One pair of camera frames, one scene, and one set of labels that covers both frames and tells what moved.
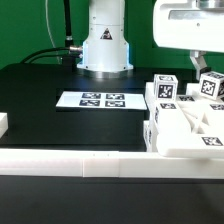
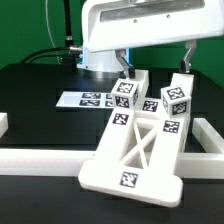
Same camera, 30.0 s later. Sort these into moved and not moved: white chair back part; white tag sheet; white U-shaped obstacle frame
Moved: white chair back part
Not moved: white tag sheet; white U-shaped obstacle frame
